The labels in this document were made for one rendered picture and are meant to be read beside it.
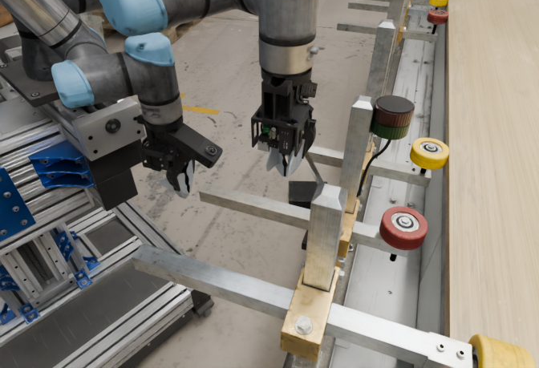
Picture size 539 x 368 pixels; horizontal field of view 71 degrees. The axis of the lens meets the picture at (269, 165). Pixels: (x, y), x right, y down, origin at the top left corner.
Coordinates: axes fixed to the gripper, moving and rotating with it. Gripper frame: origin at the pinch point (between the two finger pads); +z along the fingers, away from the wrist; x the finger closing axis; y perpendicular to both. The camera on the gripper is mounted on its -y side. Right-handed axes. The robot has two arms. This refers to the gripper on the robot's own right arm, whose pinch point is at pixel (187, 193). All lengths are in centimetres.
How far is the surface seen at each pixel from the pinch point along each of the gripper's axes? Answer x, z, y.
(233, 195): 0.1, -3.4, -11.4
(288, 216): 1.5, -2.8, -24.1
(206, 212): -64, 83, 38
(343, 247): 4.9, -2.5, -36.0
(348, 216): -1.2, -4.4, -35.5
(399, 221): 0.2, -7.8, -44.5
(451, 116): -42, -7, -54
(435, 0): -146, -7, -47
